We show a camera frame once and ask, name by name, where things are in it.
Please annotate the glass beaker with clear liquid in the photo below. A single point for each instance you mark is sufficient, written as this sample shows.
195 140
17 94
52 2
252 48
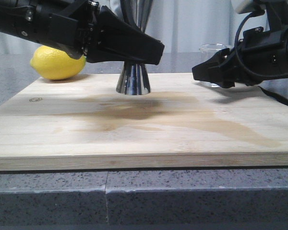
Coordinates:
211 48

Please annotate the wooden cutting board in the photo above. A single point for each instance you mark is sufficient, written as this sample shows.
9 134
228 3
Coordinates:
83 123

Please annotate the yellow lemon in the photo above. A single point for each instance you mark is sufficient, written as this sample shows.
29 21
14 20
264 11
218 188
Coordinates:
54 64

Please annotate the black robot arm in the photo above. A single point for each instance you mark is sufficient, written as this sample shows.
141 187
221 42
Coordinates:
275 10

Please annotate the grey curtain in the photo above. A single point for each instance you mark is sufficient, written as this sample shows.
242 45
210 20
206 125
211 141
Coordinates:
181 25

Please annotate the steel double jigger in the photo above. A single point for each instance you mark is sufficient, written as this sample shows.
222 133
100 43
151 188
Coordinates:
134 79

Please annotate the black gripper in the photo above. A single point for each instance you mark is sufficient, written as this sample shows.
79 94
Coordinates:
261 55
64 24

